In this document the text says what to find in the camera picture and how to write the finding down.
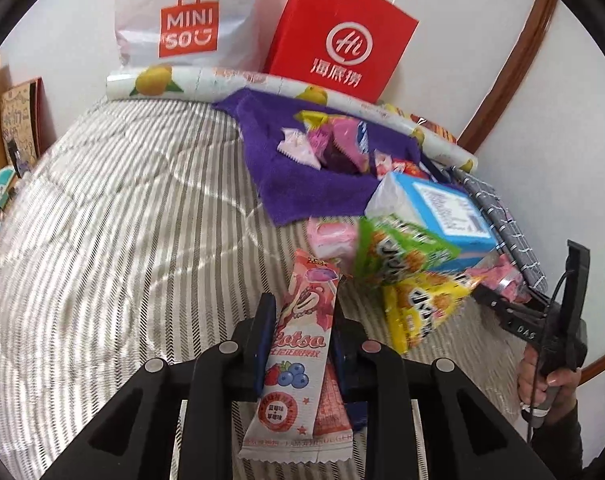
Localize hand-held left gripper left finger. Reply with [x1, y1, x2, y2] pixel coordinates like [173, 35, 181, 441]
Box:
[40, 292, 278, 480]

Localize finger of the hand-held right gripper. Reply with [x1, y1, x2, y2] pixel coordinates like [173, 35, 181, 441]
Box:
[470, 284, 548, 327]

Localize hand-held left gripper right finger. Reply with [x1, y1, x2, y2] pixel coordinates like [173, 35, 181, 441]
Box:
[330, 302, 558, 480]

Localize red pink snack packet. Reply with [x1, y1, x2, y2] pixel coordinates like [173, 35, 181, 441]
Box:
[313, 360, 356, 436]

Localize long pink berry snack packet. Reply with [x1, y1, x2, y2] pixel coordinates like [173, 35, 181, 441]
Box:
[238, 250, 351, 466]

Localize pink pyramid snack packet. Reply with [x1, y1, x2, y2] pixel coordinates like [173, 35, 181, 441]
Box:
[465, 255, 531, 303]

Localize green snack packet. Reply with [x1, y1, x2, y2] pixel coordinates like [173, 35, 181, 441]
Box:
[355, 214, 461, 286]

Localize red gold small packet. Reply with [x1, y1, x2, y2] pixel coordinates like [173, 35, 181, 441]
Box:
[393, 159, 428, 181]

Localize purple towel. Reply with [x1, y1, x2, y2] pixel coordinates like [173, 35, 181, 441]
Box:
[213, 87, 433, 226]

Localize white snack packet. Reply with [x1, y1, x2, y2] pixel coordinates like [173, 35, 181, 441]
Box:
[375, 150, 394, 181]

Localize pink yellow blue snack packet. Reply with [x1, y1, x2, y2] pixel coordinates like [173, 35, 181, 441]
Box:
[296, 110, 369, 175]

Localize person's right forearm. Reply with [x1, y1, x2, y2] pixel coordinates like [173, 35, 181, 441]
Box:
[530, 390, 586, 480]

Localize person's right hand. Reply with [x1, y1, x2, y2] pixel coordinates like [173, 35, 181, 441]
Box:
[517, 345, 581, 411]

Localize grey checked folded cloth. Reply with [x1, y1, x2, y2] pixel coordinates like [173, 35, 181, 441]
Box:
[453, 167, 551, 291]

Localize light blue box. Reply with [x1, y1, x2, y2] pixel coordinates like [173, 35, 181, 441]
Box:
[365, 171, 501, 261]

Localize red orange snack bag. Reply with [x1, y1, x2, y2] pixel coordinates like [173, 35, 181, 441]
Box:
[407, 112, 461, 143]

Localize fruit printed paper roll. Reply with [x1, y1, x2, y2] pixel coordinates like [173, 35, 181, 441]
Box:
[106, 63, 478, 173]

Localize white green small box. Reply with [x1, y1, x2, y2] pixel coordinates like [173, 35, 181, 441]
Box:
[0, 167, 18, 211]

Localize red paper bag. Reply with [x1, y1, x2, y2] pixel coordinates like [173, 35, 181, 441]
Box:
[263, 0, 419, 106]

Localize white plastic shopping bag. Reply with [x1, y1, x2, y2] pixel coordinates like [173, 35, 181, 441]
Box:
[113, 0, 278, 73]

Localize brown book with red cover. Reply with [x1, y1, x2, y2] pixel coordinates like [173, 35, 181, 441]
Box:
[0, 77, 50, 181]

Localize black cable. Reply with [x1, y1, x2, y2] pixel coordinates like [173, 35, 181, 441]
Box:
[525, 270, 571, 431]

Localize brown wooden door frame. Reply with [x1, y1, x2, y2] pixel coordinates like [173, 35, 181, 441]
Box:
[455, 0, 558, 156]

